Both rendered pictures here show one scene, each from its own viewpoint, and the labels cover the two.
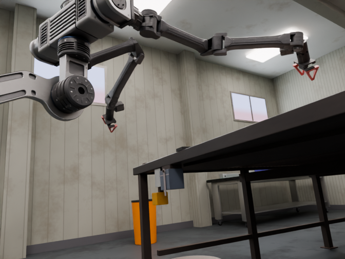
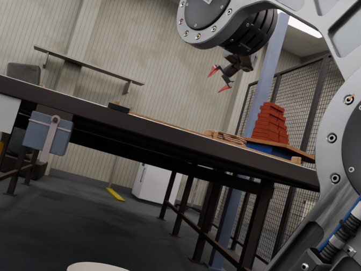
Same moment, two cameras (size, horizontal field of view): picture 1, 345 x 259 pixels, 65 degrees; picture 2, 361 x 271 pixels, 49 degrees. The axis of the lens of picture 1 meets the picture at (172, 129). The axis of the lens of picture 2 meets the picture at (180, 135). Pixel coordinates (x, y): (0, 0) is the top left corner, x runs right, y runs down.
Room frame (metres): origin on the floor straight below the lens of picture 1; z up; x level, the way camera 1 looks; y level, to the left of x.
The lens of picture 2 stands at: (0.91, 1.23, 0.79)
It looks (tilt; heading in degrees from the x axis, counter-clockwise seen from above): 4 degrees up; 286
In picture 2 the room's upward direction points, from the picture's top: 16 degrees clockwise
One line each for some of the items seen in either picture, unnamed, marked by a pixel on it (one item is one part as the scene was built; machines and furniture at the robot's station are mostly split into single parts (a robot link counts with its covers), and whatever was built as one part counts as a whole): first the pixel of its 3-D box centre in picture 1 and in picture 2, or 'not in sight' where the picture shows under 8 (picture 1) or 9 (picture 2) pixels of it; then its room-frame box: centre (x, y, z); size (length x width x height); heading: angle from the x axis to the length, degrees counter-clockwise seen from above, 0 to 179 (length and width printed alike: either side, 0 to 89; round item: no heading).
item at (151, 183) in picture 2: not in sight; (160, 166); (3.00, -5.60, 0.67); 0.68 x 0.58 x 1.34; 34
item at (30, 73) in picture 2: not in sight; (26, 116); (4.85, -4.07, 0.86); 1.04 x 1.02 x 1.71; 34
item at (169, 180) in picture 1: (170, 180); (48, 135); (1.69, 0.03, 0.77); 0.14 x 0.11 x 0.18; 27
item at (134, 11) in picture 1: (131, 15); not in sight; (1.03, 0.14, 1.45); 0.09 x 0.08 x 0.12; 54
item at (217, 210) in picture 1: (274, 193); not in sight; (5.95, -2.05, 0.51); 2.82 x 1.11 x 1.03; 124
